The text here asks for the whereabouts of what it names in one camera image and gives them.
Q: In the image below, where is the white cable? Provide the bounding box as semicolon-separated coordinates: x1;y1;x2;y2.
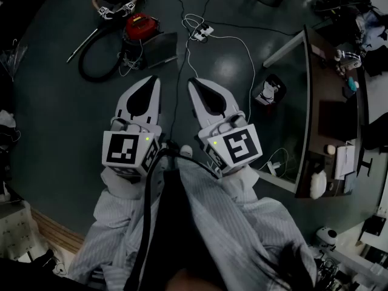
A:
181;13;256;124

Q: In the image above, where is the person's black garment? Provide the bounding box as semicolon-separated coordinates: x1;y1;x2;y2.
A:
122;168;252;291

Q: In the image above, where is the red vacuum cleaner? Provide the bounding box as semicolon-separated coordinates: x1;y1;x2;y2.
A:
122;12;160;44

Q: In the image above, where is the person's right forearm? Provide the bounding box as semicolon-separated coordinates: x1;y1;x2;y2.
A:
175;158;318;287

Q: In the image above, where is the black floor cable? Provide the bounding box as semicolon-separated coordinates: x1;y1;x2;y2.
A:
142;0;299;142

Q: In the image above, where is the white fluffy object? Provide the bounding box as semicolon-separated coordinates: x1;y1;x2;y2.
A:
309;169;328;200

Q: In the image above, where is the white pegboard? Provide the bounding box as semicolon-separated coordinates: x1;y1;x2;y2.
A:
0;200;35;264

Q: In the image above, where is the white charger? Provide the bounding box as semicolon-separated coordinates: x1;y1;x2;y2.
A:
266;160;283;176

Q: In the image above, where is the dark wooden desk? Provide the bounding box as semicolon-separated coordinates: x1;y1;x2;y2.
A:
262;24;370;199

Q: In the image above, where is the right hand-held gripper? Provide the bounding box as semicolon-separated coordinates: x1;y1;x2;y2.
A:
187;77;264;176

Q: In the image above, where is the white power strip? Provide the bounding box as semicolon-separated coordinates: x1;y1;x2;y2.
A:
193;24;215;42

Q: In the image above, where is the white paper stack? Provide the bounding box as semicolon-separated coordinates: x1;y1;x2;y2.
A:
334;145;356;181

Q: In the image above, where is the metal vacuum wand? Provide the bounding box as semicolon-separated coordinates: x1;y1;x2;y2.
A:
66;28;98;64

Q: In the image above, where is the small white round device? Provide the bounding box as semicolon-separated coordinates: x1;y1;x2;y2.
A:
315;226;339;249

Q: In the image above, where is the person's left forearm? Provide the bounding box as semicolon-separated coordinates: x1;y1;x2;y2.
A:
69;166;161;286

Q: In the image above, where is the black desk mat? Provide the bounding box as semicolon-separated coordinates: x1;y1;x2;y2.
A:
317;99;359;142

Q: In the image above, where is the dark flat board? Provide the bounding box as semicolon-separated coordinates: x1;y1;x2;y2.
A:
141;31;179;70

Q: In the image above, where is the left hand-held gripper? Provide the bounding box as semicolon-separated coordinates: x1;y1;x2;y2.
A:
101;76;163;179

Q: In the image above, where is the black vacuum hose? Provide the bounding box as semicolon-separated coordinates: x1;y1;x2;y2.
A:
78;25;130;84

